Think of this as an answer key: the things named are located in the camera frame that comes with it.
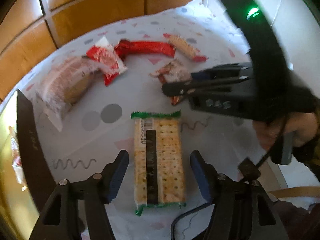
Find wooden wall cabinet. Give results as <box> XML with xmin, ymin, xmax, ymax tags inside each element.
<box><xmin>1</xmin><ymin>0</ymin><xmax>191</xmax><ymax>98</ymax></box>

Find patterned white tablecloth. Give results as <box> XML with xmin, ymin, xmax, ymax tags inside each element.
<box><xmin>16</xmin><ymin>0</ymin><xmax>264</xmax><ymax>239</ymax></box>

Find small red-brown snack packet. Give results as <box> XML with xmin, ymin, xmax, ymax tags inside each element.
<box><xmin>149</xmin><ymin>59</ymin><xmax>193</xmax><ymax>106</ymax></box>

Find sesame stick snack bar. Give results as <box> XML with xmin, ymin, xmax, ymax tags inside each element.
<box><xmin>163</xmin><ymin>33</ymin><xmax>207</xmax><ymax>62</ymax></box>

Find red foil snack bag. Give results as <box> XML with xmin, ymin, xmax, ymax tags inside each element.
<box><xmin>114</xmin><ymin>39</ymin><xmax>175</xmax><ymax>60</ymax></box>

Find right hand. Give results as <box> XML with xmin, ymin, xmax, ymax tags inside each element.
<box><xmin>253</xmin><ymin>113</ymin><xmax>319</xmax><ymax>151</ymax></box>

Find green cracker pack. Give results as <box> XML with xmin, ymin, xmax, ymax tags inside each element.
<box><xmin>131</xmin><ymin>112</ymin><xmax>185</xmax><ymax>216</ymax></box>

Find red-white snack packet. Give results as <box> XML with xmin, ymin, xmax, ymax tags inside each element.
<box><xmin>86</xmin><ymin>36</ymin><xmax>127</xmax><ymax>86</ymax></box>

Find gold tin box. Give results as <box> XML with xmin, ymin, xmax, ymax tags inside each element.
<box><xmin>1</xmin><ymin>89</ymin><xmax>56</xmax><ymax>239</ymax></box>

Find large pink-white snack bag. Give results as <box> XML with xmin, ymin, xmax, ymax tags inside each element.
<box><xmin>36</xmin><ymin>56</ymin><xmax>99</xmax><ymax>132</ymax></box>

